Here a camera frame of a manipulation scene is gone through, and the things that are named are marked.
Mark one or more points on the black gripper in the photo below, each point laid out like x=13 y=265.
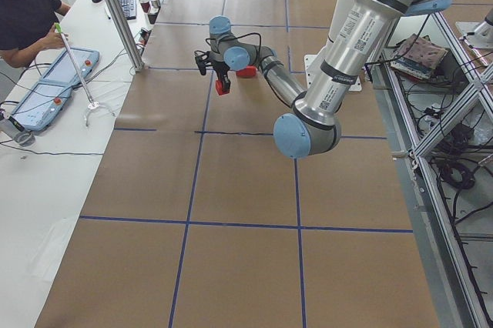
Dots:
x=220 y=69

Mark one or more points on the red block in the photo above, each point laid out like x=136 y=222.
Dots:
x=246 y=73
x=222 y=88

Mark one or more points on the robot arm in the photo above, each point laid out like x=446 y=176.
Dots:
x=312 y=127

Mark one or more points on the upper teach pendant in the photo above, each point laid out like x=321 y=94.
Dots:
x=62 y=71

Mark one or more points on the teach pendant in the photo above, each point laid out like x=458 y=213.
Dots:
x=41 y=105
x=62 y=71

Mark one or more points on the seated person black shirt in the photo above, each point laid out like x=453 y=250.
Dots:
x=28 y=28

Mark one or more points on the stack of books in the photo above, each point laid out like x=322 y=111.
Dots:
x=418 y=57

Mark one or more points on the lower teach pendant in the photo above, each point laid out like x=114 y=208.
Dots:
x=41 y=105

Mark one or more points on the aluminium frame post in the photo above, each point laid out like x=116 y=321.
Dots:
x=126 y=37

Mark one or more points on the aluminium side frame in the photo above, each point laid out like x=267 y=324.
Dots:
x=440 y=130

